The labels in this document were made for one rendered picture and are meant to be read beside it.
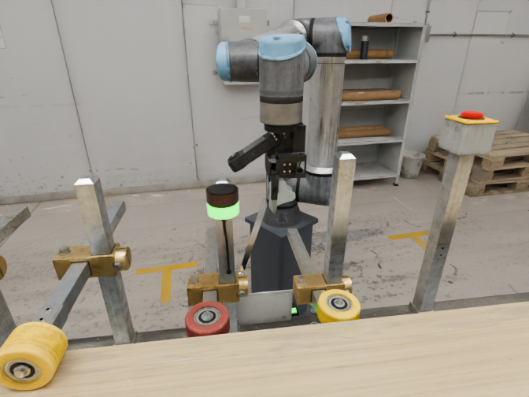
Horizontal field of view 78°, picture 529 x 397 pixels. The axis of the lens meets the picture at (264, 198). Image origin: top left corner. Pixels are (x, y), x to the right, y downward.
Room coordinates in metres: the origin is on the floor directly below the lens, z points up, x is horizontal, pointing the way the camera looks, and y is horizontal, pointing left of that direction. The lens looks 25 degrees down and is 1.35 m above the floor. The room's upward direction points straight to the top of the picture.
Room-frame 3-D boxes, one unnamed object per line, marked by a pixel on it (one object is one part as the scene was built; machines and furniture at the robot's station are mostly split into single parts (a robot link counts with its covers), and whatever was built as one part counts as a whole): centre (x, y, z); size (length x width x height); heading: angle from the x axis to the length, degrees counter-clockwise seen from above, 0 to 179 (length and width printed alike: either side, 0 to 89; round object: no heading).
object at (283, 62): (0.70, -0.04, 1.31); 0.10 x 0.09 x 0.12; 162
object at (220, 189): (0.56, 0.08, 1.01); 0.06 x 0.06 x 0.22; 8
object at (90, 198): (0.57, 0.33, 0.89); 0.04 x 0.04 x 0.48; 8
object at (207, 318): (0.45, 0.10, 0.85); 0.08 x 0.08 x 0.11
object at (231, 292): (0.60, 0.11, 0.85); 0.14 x 0.06 x 0.05; 98
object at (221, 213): (0.56, 0.08, 1.08); 0.06 x 0.06 x 0.02
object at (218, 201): (0.56, 0.08, 1.10); 0.06 x 0.06 x 0.02
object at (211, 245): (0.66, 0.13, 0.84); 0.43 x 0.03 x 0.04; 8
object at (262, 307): (0.63, 0.06, 0.75); 0.26 x 0.01 x 0.10; 98
